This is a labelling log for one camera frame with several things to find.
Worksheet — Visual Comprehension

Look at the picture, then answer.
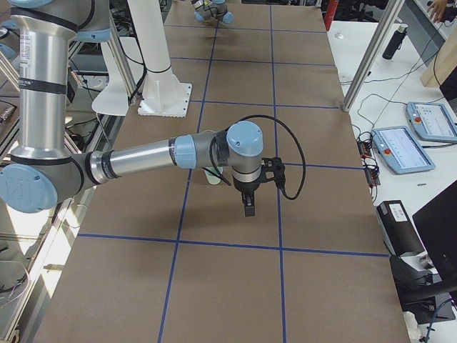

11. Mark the black monitor stand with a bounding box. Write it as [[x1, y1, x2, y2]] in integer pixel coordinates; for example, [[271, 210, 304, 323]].
[[390, 183, 456, 324]]

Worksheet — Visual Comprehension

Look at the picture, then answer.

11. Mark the blue teach pendant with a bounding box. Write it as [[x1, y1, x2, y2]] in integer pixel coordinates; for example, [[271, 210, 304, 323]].
[[406, 102, 456, 144], [372, 126, 436, 174]]

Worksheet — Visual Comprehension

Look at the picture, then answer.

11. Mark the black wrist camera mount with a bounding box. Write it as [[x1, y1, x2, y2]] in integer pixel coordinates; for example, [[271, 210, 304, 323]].
[[259, 156, 286, 191]]

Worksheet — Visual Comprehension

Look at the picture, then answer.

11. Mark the black water bottle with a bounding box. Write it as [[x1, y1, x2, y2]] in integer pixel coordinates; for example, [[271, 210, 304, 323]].
[[381, 24, 408, 60]]

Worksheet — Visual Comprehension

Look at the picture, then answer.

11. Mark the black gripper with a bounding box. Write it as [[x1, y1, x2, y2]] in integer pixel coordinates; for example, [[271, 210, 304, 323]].
[[233, 179, 260, 217]]

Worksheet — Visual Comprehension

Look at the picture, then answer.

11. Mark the white camera stand pillar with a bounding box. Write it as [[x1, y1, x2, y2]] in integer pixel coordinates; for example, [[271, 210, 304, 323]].
[[128, 0, 192, 117]]

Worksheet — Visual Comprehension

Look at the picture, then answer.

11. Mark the aluminium frame post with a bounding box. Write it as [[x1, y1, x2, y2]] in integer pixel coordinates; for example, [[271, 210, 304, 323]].
[[341, 0, 405, 112]]

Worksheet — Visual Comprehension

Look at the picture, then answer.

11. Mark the brown paper table mat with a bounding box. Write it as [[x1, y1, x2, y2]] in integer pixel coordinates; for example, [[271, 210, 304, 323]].
[[34, 1, 408, 342]]

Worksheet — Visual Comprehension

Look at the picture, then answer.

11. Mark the far blue teach pendant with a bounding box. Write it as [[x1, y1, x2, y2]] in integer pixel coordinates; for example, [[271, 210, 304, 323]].
[[406, 102, 456, 144]]

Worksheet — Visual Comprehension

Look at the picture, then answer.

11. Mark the black box with label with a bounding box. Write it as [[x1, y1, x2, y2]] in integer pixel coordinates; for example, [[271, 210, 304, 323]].
[[376, 200, 426, 257]]

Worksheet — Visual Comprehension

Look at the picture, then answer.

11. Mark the red fire extinguisher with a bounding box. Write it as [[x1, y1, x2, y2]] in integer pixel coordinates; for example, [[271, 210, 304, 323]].
[[324, 0, 339, 31]]

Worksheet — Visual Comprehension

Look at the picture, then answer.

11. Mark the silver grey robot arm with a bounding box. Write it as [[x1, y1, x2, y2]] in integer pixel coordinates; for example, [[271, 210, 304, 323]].
[[191, 0, 234, 24], [1, 1, 263, 217]]

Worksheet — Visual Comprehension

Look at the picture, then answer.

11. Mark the pale green plastic cup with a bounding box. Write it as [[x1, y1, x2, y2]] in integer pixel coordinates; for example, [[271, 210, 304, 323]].
[[204, 166, 224, 185]]

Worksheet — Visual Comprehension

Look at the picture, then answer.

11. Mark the small orange circuit board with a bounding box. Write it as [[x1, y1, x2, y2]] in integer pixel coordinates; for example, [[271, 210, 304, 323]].
[[356, 139, 380, 189]]

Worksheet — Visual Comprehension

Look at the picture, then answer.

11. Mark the near blue teach pendant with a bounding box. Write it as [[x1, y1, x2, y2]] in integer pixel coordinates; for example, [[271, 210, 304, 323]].
[[372, 126, 436, 174]]

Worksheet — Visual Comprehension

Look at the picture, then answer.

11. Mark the wooden board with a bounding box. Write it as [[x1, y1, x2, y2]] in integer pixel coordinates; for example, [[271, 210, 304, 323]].
[[421, 0, 457, 88]]

